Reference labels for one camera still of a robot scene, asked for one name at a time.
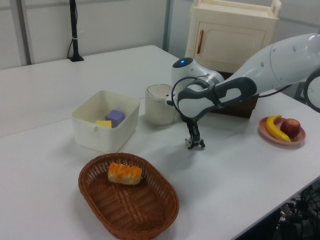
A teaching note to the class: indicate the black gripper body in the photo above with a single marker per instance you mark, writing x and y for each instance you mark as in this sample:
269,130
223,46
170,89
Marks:
192,127

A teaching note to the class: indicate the black camera stand pole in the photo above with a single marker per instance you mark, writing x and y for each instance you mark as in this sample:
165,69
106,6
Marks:
74,37

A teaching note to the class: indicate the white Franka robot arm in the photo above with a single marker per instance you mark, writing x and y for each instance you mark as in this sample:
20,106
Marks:
275,62

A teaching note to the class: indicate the purple foam cube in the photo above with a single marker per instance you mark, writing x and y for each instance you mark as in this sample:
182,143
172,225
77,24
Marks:
114,117

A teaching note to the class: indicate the small panda toy figure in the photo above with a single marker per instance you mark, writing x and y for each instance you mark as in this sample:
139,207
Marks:
187,144

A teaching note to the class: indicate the orange topped bread toy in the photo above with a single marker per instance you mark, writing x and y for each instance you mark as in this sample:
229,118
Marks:
125,173

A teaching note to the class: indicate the brown wicker basket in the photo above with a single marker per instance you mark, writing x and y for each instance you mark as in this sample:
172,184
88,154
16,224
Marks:
130,212

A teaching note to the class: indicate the yellow foam block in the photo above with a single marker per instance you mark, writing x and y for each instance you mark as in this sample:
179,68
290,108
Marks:
104,124

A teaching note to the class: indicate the white plastic open bin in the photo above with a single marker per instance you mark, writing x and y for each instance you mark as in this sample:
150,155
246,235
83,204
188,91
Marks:
105,140

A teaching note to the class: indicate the dark wood drawer cabinet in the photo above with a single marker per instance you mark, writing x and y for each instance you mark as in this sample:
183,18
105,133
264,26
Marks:
227,75

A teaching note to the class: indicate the small cream lidded trash can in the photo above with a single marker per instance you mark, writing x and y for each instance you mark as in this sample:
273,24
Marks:
158,110

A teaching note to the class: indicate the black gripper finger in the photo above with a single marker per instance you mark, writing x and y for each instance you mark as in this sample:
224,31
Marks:
196,140
190,138

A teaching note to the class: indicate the yellow toy banana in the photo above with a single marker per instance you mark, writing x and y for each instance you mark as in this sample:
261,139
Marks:
273,131

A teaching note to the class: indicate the red toy apple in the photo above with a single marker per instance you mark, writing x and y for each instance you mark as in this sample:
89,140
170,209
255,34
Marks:
291,127

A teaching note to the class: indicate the pink plate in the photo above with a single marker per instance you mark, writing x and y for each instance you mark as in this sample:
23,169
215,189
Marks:
297,141

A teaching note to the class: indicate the cream plastic storage cabinet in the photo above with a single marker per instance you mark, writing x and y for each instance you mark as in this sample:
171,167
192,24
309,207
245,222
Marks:
225,32

